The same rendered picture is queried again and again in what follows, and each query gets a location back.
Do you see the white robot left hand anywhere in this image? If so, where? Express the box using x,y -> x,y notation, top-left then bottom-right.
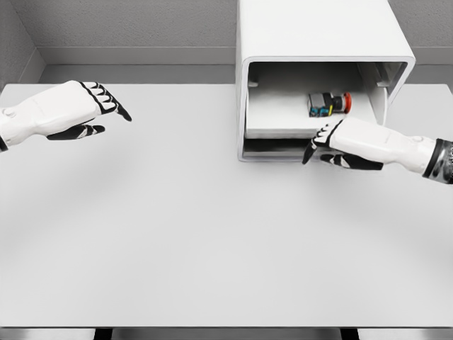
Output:
19,80 -> 133,142

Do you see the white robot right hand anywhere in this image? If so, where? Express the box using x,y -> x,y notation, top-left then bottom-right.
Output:
302,116 -> 403,171

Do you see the white cabinet drawer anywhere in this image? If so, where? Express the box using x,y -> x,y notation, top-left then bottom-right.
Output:
245,62 -> 387,140

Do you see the white tabletop storage cabinet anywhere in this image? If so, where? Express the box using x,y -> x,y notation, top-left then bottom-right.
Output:
235,0 -> 416,164

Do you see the red-button load switch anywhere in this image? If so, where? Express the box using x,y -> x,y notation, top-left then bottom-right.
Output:
307,91 -> 353,118

